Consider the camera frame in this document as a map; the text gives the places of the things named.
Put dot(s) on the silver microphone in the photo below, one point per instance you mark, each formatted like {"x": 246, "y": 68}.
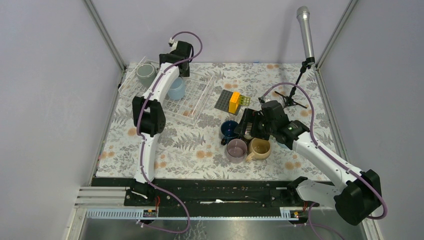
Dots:
{"x": 303, "y": 18}

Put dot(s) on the grey slotted cable duct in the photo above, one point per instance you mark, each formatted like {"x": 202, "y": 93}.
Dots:
{"x": 145, "y": 214}

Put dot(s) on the small white cup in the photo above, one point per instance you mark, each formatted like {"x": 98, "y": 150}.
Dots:
{"x": 282, "y": 145}

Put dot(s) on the floral table mat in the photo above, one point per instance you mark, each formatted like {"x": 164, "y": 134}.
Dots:
{"x": 187, "y": 151}

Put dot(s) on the dark blue mug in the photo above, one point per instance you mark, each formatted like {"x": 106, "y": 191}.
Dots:
{"x": 227, "y": 130}

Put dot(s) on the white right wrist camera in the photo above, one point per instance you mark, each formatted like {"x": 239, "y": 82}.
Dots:
{"x": 263, "y": 99}

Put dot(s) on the grey lego baseplate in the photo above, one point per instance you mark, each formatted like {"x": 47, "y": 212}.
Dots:
{"x": 223, "y": 101}

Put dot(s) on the green lattice lego piece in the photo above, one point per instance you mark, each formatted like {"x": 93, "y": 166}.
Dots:
{"x": 244, "y": 100}

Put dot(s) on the mauve pink cup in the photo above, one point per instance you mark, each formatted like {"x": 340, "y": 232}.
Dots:
{"x": 236, "y": 151}

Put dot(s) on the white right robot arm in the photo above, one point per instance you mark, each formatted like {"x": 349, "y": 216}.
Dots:
{"x": 355, "y": 193}

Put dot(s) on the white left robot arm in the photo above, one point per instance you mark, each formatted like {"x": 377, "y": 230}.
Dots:
{"x": 148, "y": 114}

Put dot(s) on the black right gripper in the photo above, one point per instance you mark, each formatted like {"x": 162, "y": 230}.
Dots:
{"x": 252, "y": 116}

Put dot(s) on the light blue cup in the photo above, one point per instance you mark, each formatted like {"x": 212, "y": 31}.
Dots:
{"x": 177, "y": 89}

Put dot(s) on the white wire dish rack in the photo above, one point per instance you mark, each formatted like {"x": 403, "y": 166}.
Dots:
{"x": 198, "y": 88}

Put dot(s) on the grey ceramic cup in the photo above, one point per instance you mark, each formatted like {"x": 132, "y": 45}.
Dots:
{"x": 146, "y": 73}

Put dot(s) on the beige ceramic teapot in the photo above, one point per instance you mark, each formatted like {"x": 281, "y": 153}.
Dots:
{"x": 258, "y": 150}

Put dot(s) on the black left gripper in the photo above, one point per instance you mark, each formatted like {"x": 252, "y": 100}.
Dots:
{"x": 185, "y": 74}

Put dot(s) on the yellow lego block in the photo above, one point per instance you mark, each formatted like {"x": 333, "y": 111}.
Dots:
{"x": 234, "y": 103}

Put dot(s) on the cream brown steel tumbler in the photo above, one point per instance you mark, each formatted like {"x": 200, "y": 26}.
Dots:
{"x": 247, "y": 137}

